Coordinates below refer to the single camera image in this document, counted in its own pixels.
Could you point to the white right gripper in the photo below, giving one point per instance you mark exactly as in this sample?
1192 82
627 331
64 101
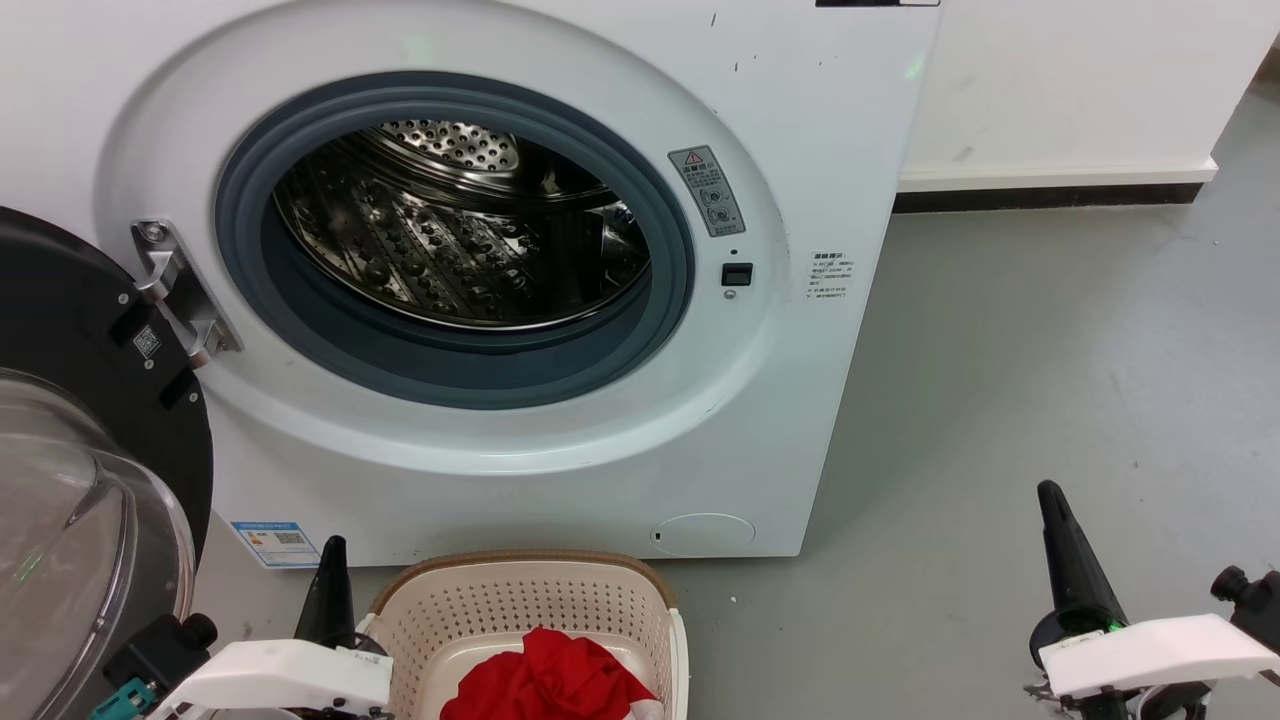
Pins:
1160 655

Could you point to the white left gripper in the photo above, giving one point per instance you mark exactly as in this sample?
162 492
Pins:
285 675

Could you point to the red cloth garment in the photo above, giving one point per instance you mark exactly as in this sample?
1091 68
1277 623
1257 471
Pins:
545 680

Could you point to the beige perforated laundry basket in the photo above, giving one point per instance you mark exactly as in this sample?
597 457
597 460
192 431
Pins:
500 605

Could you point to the stainless steel washing machine drum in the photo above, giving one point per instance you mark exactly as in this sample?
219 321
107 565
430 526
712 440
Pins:
430 250

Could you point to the black glass washer door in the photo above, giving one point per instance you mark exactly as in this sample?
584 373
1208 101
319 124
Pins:
60 300

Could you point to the grey rubber door gasket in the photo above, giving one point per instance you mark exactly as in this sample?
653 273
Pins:
450 372

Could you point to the chrome door hinge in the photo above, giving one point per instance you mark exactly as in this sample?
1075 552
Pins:
175 285

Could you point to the round white filter cover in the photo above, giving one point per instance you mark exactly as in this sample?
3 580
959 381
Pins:
703 535

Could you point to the warning triangle sticker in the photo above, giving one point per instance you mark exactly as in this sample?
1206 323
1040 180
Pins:
708 190

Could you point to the white front-load washing machine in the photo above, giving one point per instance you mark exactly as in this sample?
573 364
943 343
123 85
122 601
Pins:
800 100

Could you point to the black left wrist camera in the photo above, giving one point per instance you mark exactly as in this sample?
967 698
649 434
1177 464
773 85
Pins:
160 650

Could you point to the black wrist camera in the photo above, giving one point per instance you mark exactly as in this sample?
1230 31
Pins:
160 650
1255 600

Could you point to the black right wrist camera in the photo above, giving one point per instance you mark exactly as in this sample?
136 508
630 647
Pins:
1255 600

